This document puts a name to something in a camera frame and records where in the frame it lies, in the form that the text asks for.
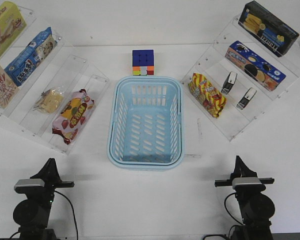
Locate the clear acrylic right shelf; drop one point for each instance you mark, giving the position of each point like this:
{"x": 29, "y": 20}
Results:
{"x": 216, "y": 67}

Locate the Pocky snack box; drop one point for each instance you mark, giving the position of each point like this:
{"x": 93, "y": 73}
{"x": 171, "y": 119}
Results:
{"x": 8, "y": 89}

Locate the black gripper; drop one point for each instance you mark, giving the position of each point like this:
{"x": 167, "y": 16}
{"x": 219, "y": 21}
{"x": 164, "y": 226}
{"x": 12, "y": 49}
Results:
{"x": 50, "y": 176}
{"x": 241, "y": 170}

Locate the clear bag of crackers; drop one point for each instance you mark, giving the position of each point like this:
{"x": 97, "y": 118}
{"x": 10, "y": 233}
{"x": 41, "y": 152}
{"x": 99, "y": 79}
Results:
{"x": 49, "y": 100}

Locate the yellow green snack box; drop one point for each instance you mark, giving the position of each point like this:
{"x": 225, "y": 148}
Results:
{"x": 12, "y": 24}

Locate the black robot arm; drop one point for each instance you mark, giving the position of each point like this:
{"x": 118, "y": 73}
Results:
{"x": 256, "y": 209}
{"x": 32, "y": 215}

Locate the blue cookie bag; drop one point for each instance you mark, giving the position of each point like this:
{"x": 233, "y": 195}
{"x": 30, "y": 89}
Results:
{"x": 20, "y": 69}

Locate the clear acrylic left shelf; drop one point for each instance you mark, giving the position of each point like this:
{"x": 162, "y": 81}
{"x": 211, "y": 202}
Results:
{"x": 63, "y": 68}

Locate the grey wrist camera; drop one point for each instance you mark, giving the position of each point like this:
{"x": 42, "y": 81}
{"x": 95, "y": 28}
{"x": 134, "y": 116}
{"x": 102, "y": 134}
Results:
{"x": 245, "y": 182}
{"x": 29, "y": 186}

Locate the red yellow striped snack bag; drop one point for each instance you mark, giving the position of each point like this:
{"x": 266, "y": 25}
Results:
{"x": 209, "y": 97}

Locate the clear acrylic shelf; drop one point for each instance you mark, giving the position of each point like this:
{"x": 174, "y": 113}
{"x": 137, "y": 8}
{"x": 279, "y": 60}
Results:
{"x": 63, "y": 68}
{"x": 216, "y": 67}

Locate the black white tissue pack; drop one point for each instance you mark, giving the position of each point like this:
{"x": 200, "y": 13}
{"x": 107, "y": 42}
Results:
{"x": 229, "y": 82}
{"x": 248, "y": 96}

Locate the pink strawberry bread pack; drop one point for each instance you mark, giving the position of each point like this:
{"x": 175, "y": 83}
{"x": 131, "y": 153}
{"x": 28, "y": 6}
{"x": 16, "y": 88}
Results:
{"x": 73, "y": 116}

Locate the multicolour puzzle cube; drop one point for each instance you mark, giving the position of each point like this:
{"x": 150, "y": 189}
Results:
{"x": 143, "y": 62}

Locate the dark blue Fruzza box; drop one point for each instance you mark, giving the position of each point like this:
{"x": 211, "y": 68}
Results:
{"x": 268, "y": 29}

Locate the blue sandwich cookie box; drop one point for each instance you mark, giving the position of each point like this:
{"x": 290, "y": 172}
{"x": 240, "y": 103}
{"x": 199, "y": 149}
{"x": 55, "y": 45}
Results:
{"x": 254, "y": 66}

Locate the light blue plastic basket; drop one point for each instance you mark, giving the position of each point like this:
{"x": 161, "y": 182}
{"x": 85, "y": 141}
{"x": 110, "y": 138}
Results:
{"x": 146, "y": 129}

